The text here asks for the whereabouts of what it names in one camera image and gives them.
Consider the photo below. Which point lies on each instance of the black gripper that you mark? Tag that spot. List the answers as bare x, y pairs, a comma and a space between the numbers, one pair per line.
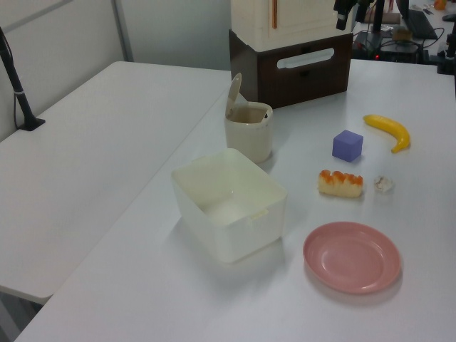
345, 5

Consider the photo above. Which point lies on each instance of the white paper ball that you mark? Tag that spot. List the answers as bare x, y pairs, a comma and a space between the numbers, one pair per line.
383, 184

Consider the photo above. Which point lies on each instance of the beige trash can with lid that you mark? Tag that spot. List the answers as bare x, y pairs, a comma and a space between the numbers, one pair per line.
247, 142

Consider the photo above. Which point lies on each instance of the dark stand with black base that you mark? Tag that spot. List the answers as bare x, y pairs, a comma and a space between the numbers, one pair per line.
377, 21

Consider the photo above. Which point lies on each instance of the small cardboard box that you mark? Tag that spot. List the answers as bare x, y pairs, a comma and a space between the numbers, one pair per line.
402, 34

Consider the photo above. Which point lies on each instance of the black laptop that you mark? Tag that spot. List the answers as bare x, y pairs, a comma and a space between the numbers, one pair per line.
421, 23

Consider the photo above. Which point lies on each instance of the orange strip on cream box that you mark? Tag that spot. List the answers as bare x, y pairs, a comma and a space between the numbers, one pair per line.
274, 14

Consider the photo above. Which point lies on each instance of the dark brown drawer box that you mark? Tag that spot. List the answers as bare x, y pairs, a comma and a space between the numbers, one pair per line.
303, 89

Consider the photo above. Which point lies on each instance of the small orange object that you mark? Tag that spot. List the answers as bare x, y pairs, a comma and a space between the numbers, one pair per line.
440, 3

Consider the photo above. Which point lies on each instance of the black device on desk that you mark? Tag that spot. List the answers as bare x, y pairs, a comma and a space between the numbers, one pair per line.
448, 53

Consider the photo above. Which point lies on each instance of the yellow toy banana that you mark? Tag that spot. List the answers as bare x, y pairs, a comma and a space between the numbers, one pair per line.
389, 127

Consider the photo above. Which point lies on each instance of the purple foam cube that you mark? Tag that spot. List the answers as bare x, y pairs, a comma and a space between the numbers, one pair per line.
347, 146

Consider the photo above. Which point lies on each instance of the toy bread with orange glaze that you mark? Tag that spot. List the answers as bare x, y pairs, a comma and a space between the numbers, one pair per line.
338, 187

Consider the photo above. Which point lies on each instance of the white plastic storage bin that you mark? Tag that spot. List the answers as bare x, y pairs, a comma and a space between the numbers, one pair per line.
249, 235

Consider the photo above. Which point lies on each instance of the pink plastic plate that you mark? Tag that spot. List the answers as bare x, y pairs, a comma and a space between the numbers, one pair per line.
352, 258

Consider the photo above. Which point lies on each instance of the black pole stand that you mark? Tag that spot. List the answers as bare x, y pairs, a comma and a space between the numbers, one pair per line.
18, 98

